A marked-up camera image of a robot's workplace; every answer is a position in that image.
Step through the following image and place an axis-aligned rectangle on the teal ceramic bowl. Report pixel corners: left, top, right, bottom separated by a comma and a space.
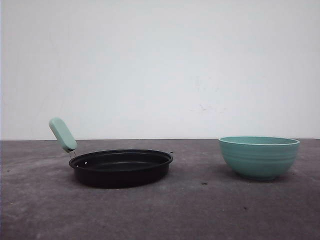
218, 136, 300, 181

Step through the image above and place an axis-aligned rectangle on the black frying pan green handle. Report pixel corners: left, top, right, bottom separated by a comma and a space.
48, 117, 174, 189

